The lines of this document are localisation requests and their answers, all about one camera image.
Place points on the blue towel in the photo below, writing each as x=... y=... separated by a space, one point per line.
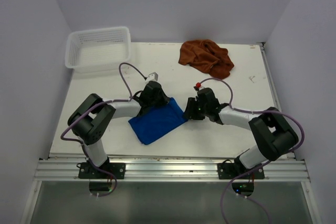
x=158 y=122

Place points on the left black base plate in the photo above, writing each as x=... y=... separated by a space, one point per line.
x=87 y=171

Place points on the aluminium mounting rail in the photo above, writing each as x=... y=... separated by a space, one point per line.
x=165 y=169

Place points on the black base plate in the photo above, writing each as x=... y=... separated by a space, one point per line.
x=87 y=171
x=229 y=170

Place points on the brown towel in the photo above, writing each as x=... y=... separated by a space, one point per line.
x=207 y=57

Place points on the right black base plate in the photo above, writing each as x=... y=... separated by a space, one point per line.
x=229 y=170

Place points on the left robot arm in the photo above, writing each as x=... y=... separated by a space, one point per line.
x=89 y=122

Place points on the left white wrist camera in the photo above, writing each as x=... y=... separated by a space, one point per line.
x=152 y=77

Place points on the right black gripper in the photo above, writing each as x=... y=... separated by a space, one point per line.
x=189 y=112

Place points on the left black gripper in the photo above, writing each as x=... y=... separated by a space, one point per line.
x=164 y=98

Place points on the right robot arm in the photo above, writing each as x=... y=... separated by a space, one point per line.
x=272 y=133

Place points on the white plastic basket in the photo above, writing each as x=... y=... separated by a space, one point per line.
x=98 y=49

